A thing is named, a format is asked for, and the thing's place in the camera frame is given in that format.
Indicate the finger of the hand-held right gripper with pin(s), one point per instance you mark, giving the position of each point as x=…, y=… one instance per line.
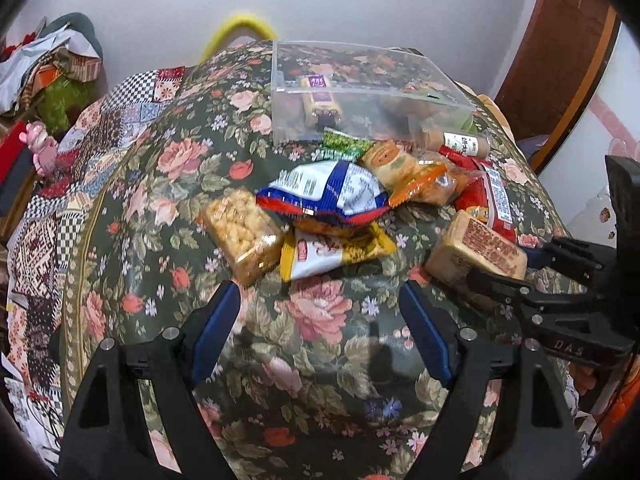
x=500, y=287
x=570, y=260

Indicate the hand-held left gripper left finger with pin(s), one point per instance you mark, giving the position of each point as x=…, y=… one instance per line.
x=220, y=327

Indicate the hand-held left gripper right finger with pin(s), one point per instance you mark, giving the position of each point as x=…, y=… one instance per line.
x=425, y=332

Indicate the tan biscuit packet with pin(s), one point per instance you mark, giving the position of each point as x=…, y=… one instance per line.
x=475, y=247

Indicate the red snack packet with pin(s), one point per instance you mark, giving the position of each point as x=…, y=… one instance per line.
x=482, y=195

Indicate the clear puffed snack packet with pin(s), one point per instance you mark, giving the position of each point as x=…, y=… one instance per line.
x=242, y=235

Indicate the yellow and white snack packet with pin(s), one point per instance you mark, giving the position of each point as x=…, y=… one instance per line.
x=330, y=252

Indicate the biscuit roll with white label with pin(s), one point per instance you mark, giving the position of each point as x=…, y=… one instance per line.
x=460, y=144

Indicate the orange cracker packet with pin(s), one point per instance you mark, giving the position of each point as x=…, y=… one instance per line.
x=405, y=170

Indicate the blue and white chip bag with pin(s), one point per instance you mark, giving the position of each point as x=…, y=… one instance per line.
x=325, y=190

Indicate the green snack packet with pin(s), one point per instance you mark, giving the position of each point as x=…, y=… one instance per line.
x=345, y=145

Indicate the clear plastic box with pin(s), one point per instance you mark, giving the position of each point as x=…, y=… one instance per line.
x=360, y=90

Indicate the purple and yellow snack packet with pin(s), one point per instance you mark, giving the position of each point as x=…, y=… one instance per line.
x=320, y=100

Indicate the floral blanket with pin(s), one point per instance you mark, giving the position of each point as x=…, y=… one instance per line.
x=320, y=340

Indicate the white cabinet with pink stickers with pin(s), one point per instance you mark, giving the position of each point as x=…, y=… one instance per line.
x=600, y=130

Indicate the orange cloth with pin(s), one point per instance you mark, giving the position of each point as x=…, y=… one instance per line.
x=615, y=410

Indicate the wooden door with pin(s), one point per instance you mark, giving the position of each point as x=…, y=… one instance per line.
x=555, y=60

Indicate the patchwork quilt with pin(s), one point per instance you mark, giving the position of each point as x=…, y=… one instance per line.
x=100, y=125

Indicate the pink plush toy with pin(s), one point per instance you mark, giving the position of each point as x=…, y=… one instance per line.
x=42, y=147

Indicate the red box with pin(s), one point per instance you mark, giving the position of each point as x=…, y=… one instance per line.
x=12, y=160

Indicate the yellow foam tube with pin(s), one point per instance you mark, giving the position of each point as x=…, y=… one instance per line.
x=240, y=25

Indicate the pile of clothes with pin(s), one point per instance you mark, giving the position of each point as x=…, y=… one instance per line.
x=55, y=70

